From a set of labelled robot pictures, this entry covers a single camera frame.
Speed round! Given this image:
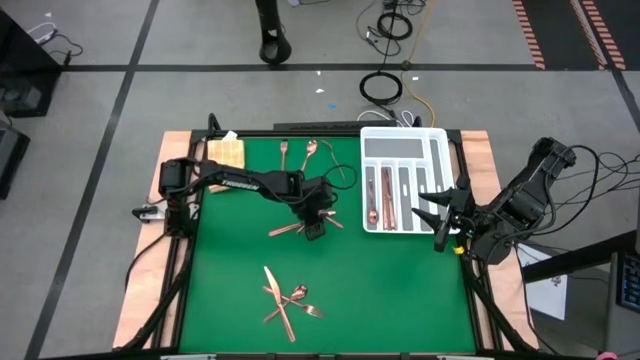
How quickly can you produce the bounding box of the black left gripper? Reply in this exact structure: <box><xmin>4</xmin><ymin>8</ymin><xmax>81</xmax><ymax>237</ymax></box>
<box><xmin>292</xmin><ymin>177</ymin><xmax>337</xmax><ymax>242</ymax></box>

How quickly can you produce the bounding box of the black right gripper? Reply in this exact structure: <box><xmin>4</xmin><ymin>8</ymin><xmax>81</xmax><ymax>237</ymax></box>
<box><xmin>410</xmin><ymin>174</ymin><xmax>477</xmax><ymax>239</ymax></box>

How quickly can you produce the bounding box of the white cutlery tray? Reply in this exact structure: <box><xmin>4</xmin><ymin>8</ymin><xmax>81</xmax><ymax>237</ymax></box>
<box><xmin>359</xmin><ymin>125</ymin><xmax>462</xmax><ymax>235</ymax></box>

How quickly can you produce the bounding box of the green table mat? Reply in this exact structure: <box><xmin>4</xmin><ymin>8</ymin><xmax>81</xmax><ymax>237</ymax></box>
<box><xmin>178</xmin><ymin>135</ymin><xmax>477</xmax><ymax>354</ymax></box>

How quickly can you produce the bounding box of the yellow folded cloth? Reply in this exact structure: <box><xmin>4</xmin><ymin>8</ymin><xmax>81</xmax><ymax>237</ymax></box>
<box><xmin>206</xmin><ymin>130</ymin><xmax>247</xmax><ymax>195</ymax></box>

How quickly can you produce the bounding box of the white paper sheet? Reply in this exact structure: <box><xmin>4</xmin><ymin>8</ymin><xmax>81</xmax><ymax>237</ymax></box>
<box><xmin>516</xmin><ymin>243</ymin><xmax>570</xmax><ymax>322</ymax></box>

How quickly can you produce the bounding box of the black desk beam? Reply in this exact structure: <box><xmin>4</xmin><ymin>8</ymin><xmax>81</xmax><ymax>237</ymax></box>
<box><xmin>519</xmin><ymin>229</ymin><xmax>640</xmax><ymax>285</ymax></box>

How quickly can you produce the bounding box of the grey metal clamp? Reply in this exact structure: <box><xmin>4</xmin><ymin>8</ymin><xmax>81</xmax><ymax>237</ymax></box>
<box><xmin>131</xmin><ymin>203</ymin><xmax>167</xmax><ymax>222</ymax></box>

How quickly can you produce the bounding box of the grey cabinet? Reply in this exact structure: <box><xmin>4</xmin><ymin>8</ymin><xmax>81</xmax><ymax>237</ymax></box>
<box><xmin>602</xmin><ymin>249</ymin><xmax>640</xmax><ymax>360</ymax></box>

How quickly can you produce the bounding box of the black equipment box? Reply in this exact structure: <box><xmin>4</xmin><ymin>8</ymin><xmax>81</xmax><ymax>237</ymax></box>
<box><xmin>0</xmin><ymin>124</ymin><xmax>31</xmax><ymax>201</ymax></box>

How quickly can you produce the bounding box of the large black cabinet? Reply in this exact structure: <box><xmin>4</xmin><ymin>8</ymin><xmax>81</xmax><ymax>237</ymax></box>
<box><xmin>0</xmin><ymin>9</ymin><xmax>64</xmax><ymax>119</ymax></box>

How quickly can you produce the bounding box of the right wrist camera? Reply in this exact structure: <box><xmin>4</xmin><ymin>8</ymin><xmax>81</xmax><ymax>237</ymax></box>
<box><xmin>432</xmin><ymin>221</ymin><xmax>452</xmax><ymax>254</ymax></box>

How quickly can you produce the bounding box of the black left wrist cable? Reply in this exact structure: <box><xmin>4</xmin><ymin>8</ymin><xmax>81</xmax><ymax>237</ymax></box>
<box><xmin>279</xmin><ymin>163</ymin><xmax>359</xmax><ymax>206</ymax></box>

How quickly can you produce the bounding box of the black table frame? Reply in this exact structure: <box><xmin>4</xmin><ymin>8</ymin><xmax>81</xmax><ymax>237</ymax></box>
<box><xmin>112</xmin><ymin>112</ymin><xmax>541</xmax><ymax>360</ymax></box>

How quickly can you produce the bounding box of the white floor cable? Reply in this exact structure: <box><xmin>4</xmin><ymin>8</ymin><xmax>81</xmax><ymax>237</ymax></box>
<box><xmin>356</xmin><ymin>108</ymin><xmax>416</xmax><ymax>129</ymax></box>

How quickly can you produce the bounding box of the thick black coiled cable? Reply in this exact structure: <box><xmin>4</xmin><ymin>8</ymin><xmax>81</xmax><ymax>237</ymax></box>
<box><xmin>358</xmin><ymin>70</ymin><xmax>404</xmax><ymax>107</ymax></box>

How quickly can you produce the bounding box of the black looped floor cable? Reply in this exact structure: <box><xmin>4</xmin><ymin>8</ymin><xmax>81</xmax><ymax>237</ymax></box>
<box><xmin>589</xmin><ymin>149</ymin><xmax>640</xmax><ymax>201</ymax></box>

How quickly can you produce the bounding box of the straight black floor cable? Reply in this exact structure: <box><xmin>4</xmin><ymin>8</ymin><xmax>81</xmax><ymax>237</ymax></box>
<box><xmin>382</xmin><ymin>0</ymin><xmax>401</xmax><ymax>75</ymax></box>

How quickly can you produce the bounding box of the yellow floor cable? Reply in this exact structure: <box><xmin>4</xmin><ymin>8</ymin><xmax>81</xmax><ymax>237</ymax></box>
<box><xmin>398</xmin><ymin>0</ymin><xmax>438</xmax><ymax>129</ymax></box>

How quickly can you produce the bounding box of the thin black coiled cable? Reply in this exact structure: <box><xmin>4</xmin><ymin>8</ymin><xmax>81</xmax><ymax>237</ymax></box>
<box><xmin>367</xmin><ymin>9</ymin><xmax>415</xmax><ymax>57</ymax></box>

